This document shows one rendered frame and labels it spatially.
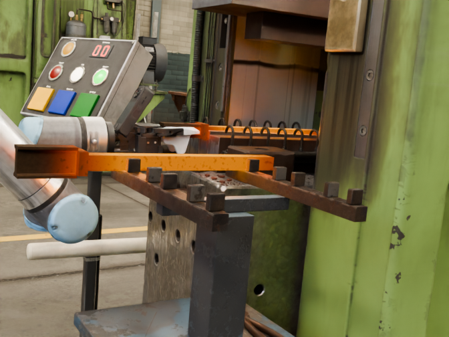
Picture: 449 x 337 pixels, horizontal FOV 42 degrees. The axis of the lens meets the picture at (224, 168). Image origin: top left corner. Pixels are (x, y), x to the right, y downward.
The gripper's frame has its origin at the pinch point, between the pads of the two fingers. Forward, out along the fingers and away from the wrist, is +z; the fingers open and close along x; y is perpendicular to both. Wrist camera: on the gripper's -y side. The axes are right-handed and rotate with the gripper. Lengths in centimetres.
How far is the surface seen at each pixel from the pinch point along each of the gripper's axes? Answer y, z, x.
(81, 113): 0.8, -14.1, -42.6
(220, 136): 1.0, 3.8, 6.4
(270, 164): 1.9, -1.7, 35.5
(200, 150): 5.3, 2.8, -1.5
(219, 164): 1.5, -11.6, 36.0
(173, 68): -6, 347, -845
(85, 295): 59, -9, -56
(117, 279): 102, 39, -173
